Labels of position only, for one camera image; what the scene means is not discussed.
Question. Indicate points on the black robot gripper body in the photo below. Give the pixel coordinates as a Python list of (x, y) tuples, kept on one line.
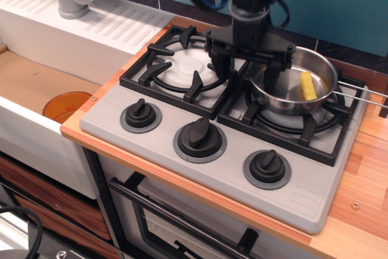
[(252, 40)]

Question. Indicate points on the black stove knob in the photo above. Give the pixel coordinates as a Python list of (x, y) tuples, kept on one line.
[(267, 170), (200, 142), (140, 117)]

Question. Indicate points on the stainless steel pan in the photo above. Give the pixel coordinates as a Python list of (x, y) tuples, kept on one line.
[(286, 96)]

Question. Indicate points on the black middle stove knob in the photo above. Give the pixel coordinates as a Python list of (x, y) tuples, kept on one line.
[(200, 142)]

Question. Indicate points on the grey toy stove top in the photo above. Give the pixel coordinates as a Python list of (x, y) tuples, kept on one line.
[(303, 202)]

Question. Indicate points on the orange plastic plate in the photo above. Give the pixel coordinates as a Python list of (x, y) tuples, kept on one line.
[(61, 107)]

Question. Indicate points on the black left stove knob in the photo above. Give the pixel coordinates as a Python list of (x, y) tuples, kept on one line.
[(140, 117)]

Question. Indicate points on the black left burner grate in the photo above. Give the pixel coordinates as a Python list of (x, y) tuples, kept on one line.
[(177, 71)]

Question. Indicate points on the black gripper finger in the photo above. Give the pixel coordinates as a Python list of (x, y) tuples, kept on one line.
[(271, 74), (221, 61)]

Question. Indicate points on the wooden drawer fronts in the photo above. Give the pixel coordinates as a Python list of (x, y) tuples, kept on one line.
[(66, 213)]

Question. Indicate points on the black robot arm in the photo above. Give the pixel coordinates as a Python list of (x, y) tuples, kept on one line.
[(245, 9)]

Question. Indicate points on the black right burner grate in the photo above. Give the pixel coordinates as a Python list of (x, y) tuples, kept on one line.
[(326, 135)]

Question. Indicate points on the oven door with handle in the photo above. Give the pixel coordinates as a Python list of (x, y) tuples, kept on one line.
[(172, 225)]

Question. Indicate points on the black right stove knob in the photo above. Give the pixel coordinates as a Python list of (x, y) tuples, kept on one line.
[(267, 170)]

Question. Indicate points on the white toy sink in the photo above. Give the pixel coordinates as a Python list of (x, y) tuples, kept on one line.
[(44, 55)]

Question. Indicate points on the black burner grate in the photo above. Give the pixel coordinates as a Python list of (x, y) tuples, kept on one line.
[(177, 71), (326, 135)]

